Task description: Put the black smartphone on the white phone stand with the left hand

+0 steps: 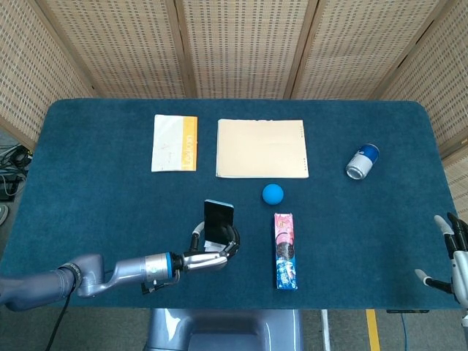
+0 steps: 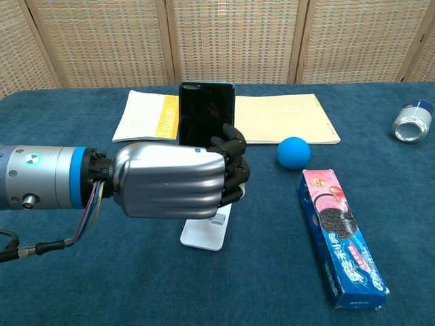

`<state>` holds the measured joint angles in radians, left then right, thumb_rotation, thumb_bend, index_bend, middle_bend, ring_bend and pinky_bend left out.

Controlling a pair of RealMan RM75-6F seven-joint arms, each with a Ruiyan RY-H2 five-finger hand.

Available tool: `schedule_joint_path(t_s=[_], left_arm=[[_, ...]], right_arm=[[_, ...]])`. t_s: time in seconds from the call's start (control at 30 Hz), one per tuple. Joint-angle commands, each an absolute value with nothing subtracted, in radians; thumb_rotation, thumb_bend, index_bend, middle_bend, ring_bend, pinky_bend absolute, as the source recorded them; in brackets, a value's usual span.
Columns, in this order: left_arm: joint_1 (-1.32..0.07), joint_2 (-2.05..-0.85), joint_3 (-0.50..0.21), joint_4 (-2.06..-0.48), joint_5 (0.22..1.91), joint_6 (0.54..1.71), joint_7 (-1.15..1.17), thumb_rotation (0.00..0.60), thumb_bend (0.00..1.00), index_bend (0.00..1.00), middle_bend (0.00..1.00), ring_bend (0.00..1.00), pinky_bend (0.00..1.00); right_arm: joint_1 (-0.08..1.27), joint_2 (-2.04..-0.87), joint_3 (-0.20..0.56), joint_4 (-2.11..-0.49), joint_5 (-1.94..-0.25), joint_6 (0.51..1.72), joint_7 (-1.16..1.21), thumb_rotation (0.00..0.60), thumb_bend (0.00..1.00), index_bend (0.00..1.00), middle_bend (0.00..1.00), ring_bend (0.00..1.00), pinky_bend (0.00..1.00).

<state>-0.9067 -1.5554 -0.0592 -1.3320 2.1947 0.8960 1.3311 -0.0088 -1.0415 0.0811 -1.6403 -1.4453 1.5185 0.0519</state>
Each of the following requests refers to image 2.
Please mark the black smartphone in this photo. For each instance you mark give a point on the black smartphone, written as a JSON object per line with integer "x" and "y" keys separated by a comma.
{"x": 204, "y": 112}

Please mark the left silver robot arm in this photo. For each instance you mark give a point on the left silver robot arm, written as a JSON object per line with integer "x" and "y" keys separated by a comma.
{"x": 44, "y": 176}

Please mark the blue foam ball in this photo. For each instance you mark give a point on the blue foam ball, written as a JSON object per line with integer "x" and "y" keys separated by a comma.
{"x": 294, "y": 153}

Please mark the beige paper notebook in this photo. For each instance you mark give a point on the beige paper notebook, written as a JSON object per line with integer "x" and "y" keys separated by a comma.
{"x": 282, "y": 117}

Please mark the blue white drink can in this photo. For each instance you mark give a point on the blue white drink can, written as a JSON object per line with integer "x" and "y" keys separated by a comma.
{"x": 413, "y": 122}

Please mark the white phone stand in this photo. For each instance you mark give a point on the white phone stand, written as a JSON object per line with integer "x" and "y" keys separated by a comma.
{"x": 204, "y": 237}

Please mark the blue carpet table cover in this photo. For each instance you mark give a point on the blue carpet table cover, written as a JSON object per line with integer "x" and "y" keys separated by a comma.
{"x": 102, "y": 288}

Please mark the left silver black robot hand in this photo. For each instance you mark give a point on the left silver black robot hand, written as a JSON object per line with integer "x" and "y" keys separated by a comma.
{"x": 170, "y": 180}

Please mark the blue pink cookie box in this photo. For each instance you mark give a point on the blue pink cookie box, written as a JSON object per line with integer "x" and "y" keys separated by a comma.
{"x": 340, "y": 237}

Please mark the white yellow notebook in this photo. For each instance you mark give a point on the white yellow notebook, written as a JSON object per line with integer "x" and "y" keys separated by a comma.
{"x": 142, "y": 115}

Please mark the woven folding screen panel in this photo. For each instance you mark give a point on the woven folding screen panel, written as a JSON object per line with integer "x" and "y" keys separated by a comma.
{"x": 234, "y": 40}
{"x": 360, "y": 40}
{"x": 426, "y": 64}
{"x": 20, "y": 51}
{"x": 102, "y": 40}

